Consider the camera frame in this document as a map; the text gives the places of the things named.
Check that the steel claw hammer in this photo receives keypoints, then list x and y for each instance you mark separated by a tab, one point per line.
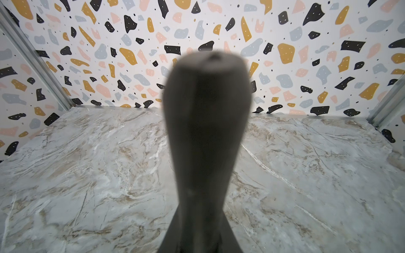
206	103

